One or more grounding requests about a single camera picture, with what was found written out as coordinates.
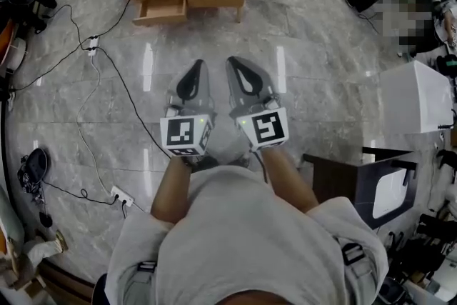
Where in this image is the black round headset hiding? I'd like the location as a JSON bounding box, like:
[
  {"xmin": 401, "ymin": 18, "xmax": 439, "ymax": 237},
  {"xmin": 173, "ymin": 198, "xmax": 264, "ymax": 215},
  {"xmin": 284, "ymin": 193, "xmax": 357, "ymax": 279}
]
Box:
[{"xmin": 16, "ymin": 147, "xmax": 51, "ymax": 194}]

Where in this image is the dark side table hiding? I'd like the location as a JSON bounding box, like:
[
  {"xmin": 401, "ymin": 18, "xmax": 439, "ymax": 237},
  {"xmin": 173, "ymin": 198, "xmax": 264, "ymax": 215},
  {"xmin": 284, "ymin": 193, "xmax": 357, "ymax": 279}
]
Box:
[{"xmin": 302, "ymin": 146, "xmax": 419, "ymax": 230}]

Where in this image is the person's right forearm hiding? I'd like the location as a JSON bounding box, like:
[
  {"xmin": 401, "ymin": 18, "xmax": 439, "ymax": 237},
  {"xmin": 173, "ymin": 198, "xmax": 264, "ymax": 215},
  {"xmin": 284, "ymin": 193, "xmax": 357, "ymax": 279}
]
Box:
[{"xmin": 254, "ymin": 146, "xmax": 320, "ymax": 215}]

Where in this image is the closed wooden drawer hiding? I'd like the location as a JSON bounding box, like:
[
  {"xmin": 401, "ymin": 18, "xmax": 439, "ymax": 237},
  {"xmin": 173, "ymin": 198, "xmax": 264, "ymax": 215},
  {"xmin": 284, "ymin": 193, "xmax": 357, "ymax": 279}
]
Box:
[{"xmin": 186, "ymin": 0, "xmax": 246, "ymax": 11}]

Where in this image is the black harness buckle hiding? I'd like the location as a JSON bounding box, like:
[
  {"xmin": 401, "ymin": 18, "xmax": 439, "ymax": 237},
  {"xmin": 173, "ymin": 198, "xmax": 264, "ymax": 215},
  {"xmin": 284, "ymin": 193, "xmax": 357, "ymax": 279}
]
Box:
[
  {"xmin": 340, "ymin": 242, "xmax": 366, "ymax": 266},
  {"xmin": 136, "ymin": 260, "xmax": 159, "ymax": 274}
]

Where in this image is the person's left forearm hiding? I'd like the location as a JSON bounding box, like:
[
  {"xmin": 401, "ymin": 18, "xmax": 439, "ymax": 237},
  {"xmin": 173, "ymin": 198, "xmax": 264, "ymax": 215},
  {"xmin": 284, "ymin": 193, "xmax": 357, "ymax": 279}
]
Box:
[{"xmin": 150, "ymin": 154, "xmax": 196, "ymax": 225}]

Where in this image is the white power strip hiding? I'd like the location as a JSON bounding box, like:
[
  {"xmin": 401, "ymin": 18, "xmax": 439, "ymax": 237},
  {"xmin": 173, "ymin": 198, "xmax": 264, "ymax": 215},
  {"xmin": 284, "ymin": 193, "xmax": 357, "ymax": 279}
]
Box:
[
  {"xmin": 109, "ymin": 185, "xmax": 136, "ymax": 209},
  {"xmin": 86, "ymin": 36, "xmax": 100, "ymax": 59}
]

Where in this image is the person's shoe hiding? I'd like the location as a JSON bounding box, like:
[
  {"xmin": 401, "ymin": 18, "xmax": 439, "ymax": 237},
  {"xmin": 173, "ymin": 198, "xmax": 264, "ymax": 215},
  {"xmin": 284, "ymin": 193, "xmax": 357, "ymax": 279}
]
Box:
[
  {"xmin": 21, "ymin": 229, "xmax": 69, "ymax": 262},
  {"xmin": 227, "ymin": 152, "xmax": 251, "ymax": 168},
  {"xmin": 183, "ymin": 154, "xmax": 220, "ymax": 173}
]

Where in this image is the wooden drawer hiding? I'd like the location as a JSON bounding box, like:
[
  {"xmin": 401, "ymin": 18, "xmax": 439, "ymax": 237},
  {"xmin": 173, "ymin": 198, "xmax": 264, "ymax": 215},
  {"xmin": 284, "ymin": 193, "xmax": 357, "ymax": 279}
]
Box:
[
  {"xmin": 186, "ymin": 0, "xmax": 246, "ymax": 11},
  {"xmin": 132, "ymin": 0, "xmax": 189, "ymax": 28}
]

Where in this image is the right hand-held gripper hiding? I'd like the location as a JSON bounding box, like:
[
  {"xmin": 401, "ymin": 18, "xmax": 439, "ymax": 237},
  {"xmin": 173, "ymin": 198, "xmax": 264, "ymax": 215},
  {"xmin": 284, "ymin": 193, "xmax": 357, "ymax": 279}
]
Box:
[{"xmin": 225, "ymin": 56, "xmax": 290, "ymax": 153}]

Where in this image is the white cable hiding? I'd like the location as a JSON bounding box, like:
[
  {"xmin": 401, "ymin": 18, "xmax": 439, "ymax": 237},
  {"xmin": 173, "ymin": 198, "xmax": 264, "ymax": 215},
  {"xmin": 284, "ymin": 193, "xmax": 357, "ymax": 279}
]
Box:
[{"xmin": 76, "ymin": 56, "xmax": 116, "ymax": 194}]

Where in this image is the white bucket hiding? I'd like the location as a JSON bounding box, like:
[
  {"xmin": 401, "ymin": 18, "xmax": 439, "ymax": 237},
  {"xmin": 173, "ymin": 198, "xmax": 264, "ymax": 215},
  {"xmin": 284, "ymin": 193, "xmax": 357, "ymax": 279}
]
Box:
[{"xmin": 6, "ymin": 36, "xmax": 29, "ymax": 71}]

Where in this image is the person's light grey shirt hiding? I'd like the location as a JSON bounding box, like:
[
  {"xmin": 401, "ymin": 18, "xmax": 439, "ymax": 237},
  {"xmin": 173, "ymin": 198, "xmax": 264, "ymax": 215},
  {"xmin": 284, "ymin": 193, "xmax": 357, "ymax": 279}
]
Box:
[{"xmin": 103, "ymin": 164, "xmax": 391, "ymax": 305}]

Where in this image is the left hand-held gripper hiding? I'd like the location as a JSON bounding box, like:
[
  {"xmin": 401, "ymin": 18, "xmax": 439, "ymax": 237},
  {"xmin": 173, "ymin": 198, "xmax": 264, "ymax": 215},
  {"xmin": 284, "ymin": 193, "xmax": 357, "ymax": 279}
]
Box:
[{"xmin": 159, "ymin": 59, "xmax": 218, "ymax": 158}]

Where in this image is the person's right shoe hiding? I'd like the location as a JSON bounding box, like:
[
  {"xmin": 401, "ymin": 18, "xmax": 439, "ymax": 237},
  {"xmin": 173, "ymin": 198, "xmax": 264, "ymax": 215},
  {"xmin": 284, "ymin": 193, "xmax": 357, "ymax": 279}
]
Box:
[{"xmin": 227, "ymin": 152, "xmax": 251, "ymax": 168}]

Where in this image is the white cabinet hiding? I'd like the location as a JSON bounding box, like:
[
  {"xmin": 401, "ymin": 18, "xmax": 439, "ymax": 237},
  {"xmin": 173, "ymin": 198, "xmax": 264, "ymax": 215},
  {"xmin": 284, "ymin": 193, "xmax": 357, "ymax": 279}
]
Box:
[{"xmin": 379, "ymin": 60, "xmax": 455, "ymax": 135}]

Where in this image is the black cable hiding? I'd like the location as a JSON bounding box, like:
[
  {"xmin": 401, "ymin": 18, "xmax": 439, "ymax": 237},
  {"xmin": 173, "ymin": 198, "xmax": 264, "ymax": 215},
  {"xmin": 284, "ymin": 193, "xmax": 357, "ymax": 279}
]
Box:
[
  {"xmin": 41, "ymin": 180, "xmax": 120, "ymax": 207},
  {"xmin": 95, "ymin": 45, "xmax": 173, "ymax": 159},
  {"xmin": 7, "ymin": 0, "xmax": 132, "ymax": 92}
]

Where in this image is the person's left shoe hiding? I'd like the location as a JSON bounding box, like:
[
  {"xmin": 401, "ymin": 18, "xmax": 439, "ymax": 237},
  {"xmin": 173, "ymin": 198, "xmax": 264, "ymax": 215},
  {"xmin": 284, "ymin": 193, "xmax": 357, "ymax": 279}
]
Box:
[{"xmin": 183, "ymin": 154, "xmax": 220, "ymax": 173}]

